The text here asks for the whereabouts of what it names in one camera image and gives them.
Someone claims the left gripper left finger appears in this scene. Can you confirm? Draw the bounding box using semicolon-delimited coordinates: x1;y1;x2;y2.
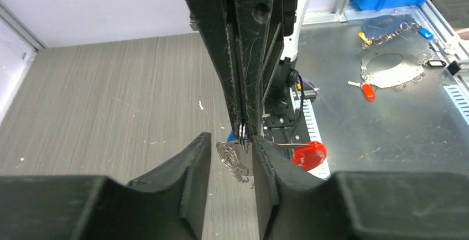
1;132;211;239

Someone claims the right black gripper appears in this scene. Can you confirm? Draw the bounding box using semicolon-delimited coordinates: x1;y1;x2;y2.
185;0;298;138

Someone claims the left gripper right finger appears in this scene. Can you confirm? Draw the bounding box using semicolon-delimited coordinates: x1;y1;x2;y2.
252;135;469;240

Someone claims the red handled metal keyring holder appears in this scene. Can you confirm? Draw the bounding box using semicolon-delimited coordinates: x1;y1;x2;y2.
216;136;331;193

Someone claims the blue tagged key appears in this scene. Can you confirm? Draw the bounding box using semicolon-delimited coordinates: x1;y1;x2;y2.
226;131;237;142

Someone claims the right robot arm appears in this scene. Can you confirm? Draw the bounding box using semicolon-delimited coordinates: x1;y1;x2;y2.
185;0;309;139

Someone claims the grey metal keyring holder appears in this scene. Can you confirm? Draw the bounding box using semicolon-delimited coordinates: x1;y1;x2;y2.
361;50;424;88

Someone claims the red tagged key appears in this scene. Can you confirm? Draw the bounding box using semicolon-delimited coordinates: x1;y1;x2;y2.
347;81;376;102

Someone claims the yellow key on holder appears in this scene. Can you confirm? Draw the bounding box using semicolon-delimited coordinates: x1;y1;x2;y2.
358;32;373;53

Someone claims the blue tag on holder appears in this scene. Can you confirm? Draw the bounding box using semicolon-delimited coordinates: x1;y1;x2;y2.
418;28;434;40

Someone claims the black tagged key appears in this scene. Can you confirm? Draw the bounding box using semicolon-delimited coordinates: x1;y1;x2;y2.
424;60;447;67

